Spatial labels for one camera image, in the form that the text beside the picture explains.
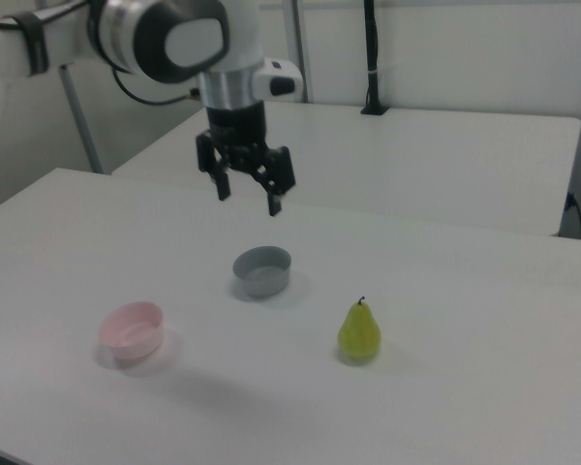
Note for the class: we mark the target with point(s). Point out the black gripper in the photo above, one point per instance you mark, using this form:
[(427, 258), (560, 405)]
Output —
[(237, 131)]

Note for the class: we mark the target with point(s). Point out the green pear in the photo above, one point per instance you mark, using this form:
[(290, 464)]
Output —
[(359, 334)]

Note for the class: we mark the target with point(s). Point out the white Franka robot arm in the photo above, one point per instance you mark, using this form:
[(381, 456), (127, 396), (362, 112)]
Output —
[(193, 39)]

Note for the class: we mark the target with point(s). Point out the grey bowl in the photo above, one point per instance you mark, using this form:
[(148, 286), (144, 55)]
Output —
[(262, 281)]

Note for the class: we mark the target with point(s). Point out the pink bowl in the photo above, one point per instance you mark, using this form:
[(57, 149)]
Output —
[(131, 334)]

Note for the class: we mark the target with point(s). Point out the white adjacent table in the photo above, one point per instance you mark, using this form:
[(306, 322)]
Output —
[(416, 164)]

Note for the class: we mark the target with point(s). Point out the black pole with clamp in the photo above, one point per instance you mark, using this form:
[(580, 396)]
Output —
[(372, 58)]

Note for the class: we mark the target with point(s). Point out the white vertical wall post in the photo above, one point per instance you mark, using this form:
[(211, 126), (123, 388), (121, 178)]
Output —
[(297, 48)]

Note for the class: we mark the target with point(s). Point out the grey metal frame post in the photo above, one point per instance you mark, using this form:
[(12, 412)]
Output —
[(80, 121)]

